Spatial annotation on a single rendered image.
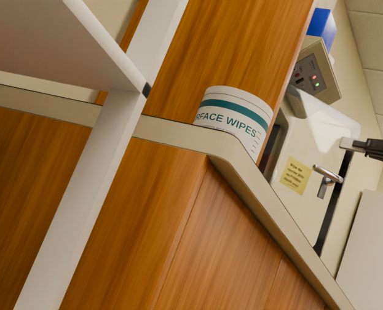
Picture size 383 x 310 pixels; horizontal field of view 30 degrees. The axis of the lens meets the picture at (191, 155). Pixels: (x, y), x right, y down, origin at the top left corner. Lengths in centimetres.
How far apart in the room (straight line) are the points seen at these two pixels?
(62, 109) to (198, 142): 25
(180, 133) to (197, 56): 84
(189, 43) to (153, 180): 91
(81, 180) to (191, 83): 99
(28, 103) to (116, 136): 35
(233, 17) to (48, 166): 91
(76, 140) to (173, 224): 22
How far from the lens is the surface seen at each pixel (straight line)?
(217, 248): 112
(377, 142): 189
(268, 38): 183
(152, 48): 91
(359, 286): 485
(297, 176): 187
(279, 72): 177
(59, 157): 112
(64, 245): 85
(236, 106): 124
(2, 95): 124
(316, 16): 194
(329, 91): 210
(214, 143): 101
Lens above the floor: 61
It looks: 16 degrees up
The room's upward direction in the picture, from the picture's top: 21 degrees clockwise
